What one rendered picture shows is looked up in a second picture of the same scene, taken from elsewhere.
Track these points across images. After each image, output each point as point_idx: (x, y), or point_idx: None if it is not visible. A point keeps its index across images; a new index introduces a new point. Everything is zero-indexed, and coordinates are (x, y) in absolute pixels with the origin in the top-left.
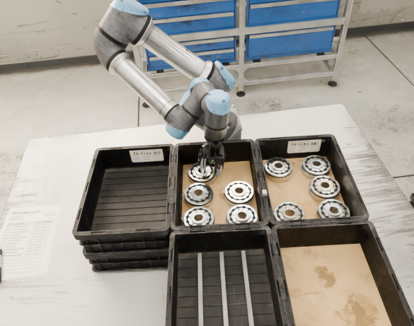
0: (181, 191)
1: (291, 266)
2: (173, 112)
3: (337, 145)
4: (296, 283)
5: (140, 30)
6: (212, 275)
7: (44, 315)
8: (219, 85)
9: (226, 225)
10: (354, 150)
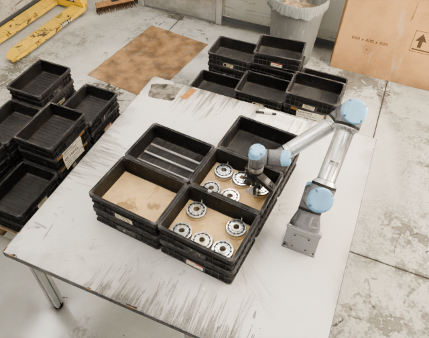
0: None
1: (169, 196)
2: (279, 147)
3: (220, 255)
4: (159, 193)
5: (336, 120)
6: (189, 165)
7: (226, 123)
8: (308, 192)
9: (202, 166)
10: (242, 334)
